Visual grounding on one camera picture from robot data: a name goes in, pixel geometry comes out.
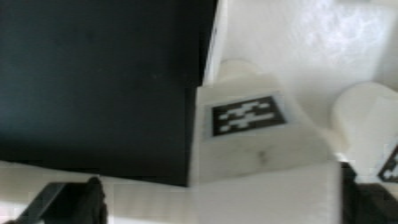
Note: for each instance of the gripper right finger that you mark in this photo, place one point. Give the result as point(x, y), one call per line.
point(368, 202)

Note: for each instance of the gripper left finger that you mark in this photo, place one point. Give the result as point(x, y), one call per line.
point(67, 204)

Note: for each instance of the white chair leg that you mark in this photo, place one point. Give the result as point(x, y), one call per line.
point(364, 121)
point(263, 172)

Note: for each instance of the white chair seat part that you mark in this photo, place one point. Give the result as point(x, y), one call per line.
point(320, 42)

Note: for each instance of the white U-shaped fence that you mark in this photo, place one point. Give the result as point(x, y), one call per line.
point(144, 203)

